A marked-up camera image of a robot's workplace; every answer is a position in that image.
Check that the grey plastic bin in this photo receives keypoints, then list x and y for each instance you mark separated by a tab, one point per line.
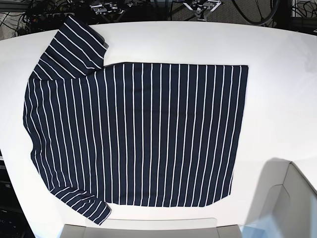
284	204

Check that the metal clamp bracket left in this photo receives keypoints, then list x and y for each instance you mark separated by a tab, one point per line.
105	8

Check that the navy white striped T-shirt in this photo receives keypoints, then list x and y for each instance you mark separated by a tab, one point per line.
131	133

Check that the metal clamp bracket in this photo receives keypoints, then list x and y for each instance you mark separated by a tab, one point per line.
105	8
201	9

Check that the metal clamp bracket right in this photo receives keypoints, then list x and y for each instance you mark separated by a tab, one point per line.
201	9

